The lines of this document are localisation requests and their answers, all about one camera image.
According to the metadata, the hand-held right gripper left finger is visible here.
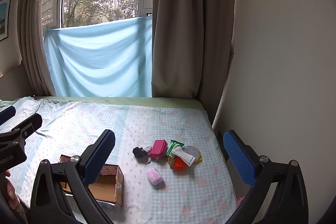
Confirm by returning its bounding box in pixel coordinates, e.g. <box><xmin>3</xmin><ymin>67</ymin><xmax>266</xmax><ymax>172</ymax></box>
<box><xmin>29</xmin><ymin>130</ymin><xmax>116</xmax><ymax>224</ymax></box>

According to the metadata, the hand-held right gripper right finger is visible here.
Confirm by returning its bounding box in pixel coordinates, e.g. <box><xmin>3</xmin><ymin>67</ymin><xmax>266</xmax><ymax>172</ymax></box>
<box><xmin>223</xmin><ymin>130</ymin><xmax>309</xmax><ymax>224</ymax></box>

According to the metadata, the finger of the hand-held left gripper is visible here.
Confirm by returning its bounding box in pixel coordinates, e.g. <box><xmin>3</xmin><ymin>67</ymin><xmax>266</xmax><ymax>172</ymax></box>
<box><xmin>0</xmin><ymin>113</ymin><xmax>43</xmax><ymax>142</ymax></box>
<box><xmin>0</xmin><ymin>105</ymin><xmax>17</xmax><ymax>126</ymax></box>

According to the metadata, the silver and yellow scouring pad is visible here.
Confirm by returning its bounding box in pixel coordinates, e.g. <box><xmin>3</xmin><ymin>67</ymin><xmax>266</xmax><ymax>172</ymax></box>
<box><xmin>182</xmin><ymin>145</ymin><xmax>203</xmax><ymax>163</ymax></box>

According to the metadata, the person's left hand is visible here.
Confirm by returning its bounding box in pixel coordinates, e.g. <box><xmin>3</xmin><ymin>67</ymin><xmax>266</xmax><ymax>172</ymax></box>
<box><xmin>0</xmin><ymin>169</ymin><xmax>22</xmax><ymax>214</ymax></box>

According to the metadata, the open cardboard box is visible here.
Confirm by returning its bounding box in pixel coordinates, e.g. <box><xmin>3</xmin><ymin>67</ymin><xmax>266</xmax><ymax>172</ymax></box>
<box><xmin>58</xmin><ymin>154</ymin><xmax>125</xmax><ymax>210</ymax></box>

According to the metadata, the black sock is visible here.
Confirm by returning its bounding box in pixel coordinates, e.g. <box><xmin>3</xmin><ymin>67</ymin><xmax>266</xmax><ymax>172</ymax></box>
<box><xmin>132</xmin><ymin>147</ymin><xmax>151</xmax><ymax>161</ymax></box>

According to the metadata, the white folded cloth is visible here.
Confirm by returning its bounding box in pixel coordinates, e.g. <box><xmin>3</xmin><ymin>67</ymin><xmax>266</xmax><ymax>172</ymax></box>
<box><xmin>172</xmin><ymin>147</ymin><xmax>196</xmax><ymax>167</ymax></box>

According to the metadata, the pink rolled towel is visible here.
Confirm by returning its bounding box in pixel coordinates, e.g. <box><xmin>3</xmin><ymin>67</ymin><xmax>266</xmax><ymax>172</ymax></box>
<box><xmin>146</xmin><ymin>167</ymin><xmax>165</xmax><ymax>186</ymax></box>

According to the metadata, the pink zipper pouch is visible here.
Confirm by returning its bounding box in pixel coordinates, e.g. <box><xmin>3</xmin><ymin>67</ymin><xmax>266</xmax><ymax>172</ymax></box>
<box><xmin>149</xmin><ymin>139</ymin><xmax>168</xmax><ymax>160</ymax></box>

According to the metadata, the orange mesh scrubber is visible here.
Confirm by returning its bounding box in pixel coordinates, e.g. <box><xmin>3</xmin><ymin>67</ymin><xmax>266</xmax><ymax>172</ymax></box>
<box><xmin>168</xmin><ymin>156</ymin><xmax>188</xmax><ymax>169</ymax></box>

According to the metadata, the checked floral bed blanket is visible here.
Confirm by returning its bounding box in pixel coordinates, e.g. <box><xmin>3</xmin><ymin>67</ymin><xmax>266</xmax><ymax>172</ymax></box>
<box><xmin>0</xmin><ymin>97</ymin><xmax>238</xmax><ymax>224</ymax></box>

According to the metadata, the narrow beige curtain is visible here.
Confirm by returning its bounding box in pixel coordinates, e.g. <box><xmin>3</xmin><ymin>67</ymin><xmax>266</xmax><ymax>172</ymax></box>
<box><xmin>17</xmin><ymin>0</ymin><xmax>67</xmax><ymax>97</ymax></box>

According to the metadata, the light blue hanging cloth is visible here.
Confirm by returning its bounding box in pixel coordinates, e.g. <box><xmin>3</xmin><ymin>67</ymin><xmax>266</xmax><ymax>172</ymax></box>
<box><xmin>43</xmin><ymin>16</ymin><xmax>153</xmax><ymax>98</ymax></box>

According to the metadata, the wide beige curtain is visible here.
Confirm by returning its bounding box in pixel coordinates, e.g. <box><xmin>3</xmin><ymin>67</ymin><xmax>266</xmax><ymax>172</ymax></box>
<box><xmin>151</xmin><ymin>0</ymin><xmax>235</xmax><ymax>132</ymax></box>

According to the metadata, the framed wall picture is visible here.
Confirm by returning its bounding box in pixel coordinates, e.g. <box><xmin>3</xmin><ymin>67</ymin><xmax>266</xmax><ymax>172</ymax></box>
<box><xmin>0</xmin><ymin>0</ymin><xmax>12</xmax><ymax>42</ymax></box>

